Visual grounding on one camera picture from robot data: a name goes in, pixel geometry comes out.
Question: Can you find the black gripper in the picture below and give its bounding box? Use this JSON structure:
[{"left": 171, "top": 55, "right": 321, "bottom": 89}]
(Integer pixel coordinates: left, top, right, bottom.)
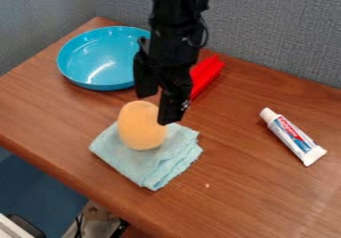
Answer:
[{"left": 134, "top": 19, "right": 205, "bottom": 125}]

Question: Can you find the yellow orange foam ball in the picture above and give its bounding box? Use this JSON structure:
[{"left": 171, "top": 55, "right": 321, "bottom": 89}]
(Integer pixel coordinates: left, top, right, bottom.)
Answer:
[{"left": 118, "top": 101, "right": 167, "bottom": 150}]

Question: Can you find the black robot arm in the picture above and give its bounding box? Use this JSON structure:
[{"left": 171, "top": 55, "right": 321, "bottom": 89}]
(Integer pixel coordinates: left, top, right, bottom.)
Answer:
[{"left": 134, "top": 0, "right": 209, "bottom": 125}]

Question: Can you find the blue plate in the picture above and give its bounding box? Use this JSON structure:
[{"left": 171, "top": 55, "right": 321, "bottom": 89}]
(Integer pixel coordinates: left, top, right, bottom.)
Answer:
[{"left": 56, "top": 26, "right": 151, "bottom": 91}]

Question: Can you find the red plastic block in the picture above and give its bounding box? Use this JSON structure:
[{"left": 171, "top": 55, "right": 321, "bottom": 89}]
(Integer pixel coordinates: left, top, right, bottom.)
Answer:
[{"left": 190, "top": 55, "right": 224, "bottom": 100}]

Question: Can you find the light blue folded cloth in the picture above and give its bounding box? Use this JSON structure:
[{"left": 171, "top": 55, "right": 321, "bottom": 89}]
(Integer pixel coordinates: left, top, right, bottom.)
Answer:
[{"left": 90, "top": 123, "right": 202, "bottom": 191}]

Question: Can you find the white toothpaste tube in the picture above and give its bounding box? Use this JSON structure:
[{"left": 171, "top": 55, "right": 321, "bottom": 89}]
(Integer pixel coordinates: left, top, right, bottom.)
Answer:
[{"left": 260, "top": 108, "right": 328, "bottom": 166}]

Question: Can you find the grey object under table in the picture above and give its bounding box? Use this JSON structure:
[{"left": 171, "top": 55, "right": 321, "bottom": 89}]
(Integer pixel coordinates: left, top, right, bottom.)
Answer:
[{"left": 79, "top": 201, "right": 123, "bottom": 238}]

